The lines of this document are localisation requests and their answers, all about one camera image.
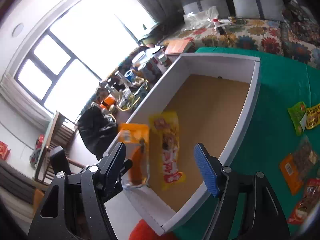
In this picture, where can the yellow red snack packet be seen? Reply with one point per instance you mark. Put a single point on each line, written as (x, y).
(166, 126)

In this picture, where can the green satin cloth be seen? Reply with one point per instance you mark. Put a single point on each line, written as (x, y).
(271, 135)

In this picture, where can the yellow chicken feet packet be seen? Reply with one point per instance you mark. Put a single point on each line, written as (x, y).
(312, 116)

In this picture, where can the orange dark snack packet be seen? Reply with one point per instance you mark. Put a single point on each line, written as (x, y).
(296, 166)

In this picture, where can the wooden chair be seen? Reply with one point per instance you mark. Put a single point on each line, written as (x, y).
(57, 134)

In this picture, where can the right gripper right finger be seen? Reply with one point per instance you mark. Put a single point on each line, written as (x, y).
(247, 206)

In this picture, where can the white cardboard box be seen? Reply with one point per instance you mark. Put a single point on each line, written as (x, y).
(214, 96)

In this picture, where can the floral bed cover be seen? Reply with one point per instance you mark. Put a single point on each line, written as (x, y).
(259, 35)

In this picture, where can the white tissue paper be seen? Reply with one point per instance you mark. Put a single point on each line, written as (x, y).
(203, 19)

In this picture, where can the green snack packet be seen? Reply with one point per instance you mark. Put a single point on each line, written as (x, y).
(297, 114)

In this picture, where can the orange book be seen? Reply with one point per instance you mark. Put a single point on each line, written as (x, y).
(178, 46)

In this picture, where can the black plastic bag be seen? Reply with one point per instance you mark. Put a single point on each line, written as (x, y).
(96, 131)

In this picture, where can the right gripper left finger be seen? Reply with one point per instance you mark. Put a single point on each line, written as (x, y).
(73, 206)

